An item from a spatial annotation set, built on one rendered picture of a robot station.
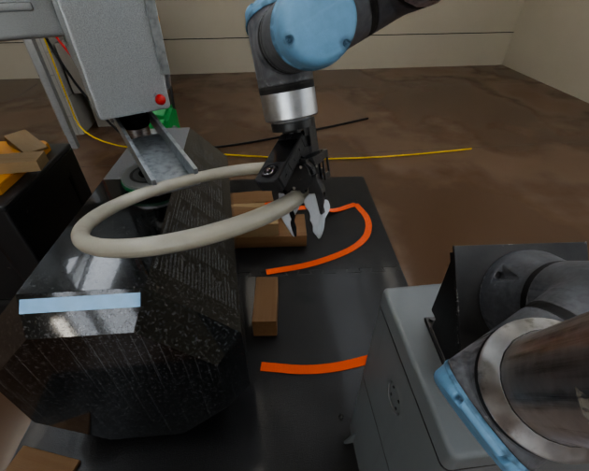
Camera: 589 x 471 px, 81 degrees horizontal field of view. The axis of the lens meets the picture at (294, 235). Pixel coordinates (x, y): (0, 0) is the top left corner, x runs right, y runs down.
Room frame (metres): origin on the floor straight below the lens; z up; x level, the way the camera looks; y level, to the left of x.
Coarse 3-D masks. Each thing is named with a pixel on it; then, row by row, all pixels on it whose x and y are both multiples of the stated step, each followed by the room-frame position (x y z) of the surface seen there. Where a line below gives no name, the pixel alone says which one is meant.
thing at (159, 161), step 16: (160, 128) 1.07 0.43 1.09; (128, 144) 0.97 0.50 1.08; (144, 144) 1.03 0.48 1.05; (160, 144) 1.03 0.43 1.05; (176, 144) 0.95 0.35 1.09; (144, 160) 0.93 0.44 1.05; (160, 160) 0.93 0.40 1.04; (176, 160) 0.93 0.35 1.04; (144, 176) 0.84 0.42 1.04; (160, 176) 0.85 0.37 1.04; (176, 176) 0.85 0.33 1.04
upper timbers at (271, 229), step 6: (234, 204) 1.93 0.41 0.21; (240, 204) 1.93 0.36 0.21; (246, 204) 1.93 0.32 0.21; (252, 204) 1.93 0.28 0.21; (258, 204) 1.93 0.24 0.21; (264, 204) 1.93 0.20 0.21; (270, 222) 1.72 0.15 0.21; (276, 222) 1.72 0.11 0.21; (258, 228) 1.71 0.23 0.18; (264, 228) 1.71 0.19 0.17; (270, 228) 1.71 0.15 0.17; (276, 228) 1.71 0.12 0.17; (246, 234) 1.70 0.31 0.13; (252, 234) 1.70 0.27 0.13; (258, 234) 1.71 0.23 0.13; (264, 234) 1.71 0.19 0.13; (270, 234) 1.71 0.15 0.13; (276, 234) 1.71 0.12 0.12
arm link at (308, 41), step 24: (288, 0) 0.44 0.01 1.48; (312, 0) 0.45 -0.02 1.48; (336, 0) 0.45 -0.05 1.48; (360, 0) 0.47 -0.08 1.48; (264, 24) 0.51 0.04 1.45; (288, 24) 0.44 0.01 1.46; (312, 24) 0.44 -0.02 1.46; (336, 24) 0.45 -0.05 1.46; (360, 24) 0.48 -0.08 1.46; (264, 48) 0.51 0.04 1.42; (288, 48) 0.44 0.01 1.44; (312, 48) 0.43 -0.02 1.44; (336, 48) 0.44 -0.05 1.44; (288, 72) 0.52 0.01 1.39
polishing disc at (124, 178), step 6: (132, 168) 1.20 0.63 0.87; (138, 168) 1.20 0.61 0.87; (126, 174) 1.16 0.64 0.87; (132, 174) 1.16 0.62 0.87; (126, 180) 1.11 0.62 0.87; (132, 180) 1.11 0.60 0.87; (138, 180) 1.11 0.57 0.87; (144, 180) 1.11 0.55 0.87; (126, 186) 1.08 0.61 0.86; (132, 186) 1.07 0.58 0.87; (138, 186) 1.07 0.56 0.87; (144, 186) 1.07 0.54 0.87
